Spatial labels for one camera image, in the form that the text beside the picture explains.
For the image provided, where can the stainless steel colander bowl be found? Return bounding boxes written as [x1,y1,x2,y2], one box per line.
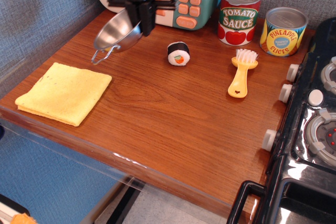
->
[91,9,142,65]

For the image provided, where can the yellow folded towel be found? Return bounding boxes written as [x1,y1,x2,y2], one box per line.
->
[15,62,112,127]

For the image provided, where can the toy sushi roll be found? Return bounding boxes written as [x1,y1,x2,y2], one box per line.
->
[167,41,191,66]

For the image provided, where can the tomato sauce can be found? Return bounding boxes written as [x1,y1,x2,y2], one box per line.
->
[217,0,261,46]

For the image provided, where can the yellow dish brush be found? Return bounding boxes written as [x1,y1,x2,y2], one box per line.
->
[228,49,258,98]

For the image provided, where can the pineapple slices can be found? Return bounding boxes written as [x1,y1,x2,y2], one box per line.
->
[259,7,308,57]

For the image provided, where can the white stove knob upper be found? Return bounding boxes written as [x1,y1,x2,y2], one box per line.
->
[286,64,300,82]

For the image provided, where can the white stove knob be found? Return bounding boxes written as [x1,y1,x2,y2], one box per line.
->
[262,129,277,152]
[278,84,292,103]
[286,64,300,82]

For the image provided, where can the white stove knob middle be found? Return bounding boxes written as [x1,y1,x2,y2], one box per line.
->
[278,84,292,103]

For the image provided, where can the white stove knob lower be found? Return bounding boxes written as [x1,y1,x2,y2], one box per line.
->
[262,129,277,152]

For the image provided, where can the black toy stove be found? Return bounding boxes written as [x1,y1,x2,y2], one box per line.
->
[227,18,335,223]

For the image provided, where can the orange object bottom left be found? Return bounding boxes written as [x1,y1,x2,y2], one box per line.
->
[10,213,37,224]

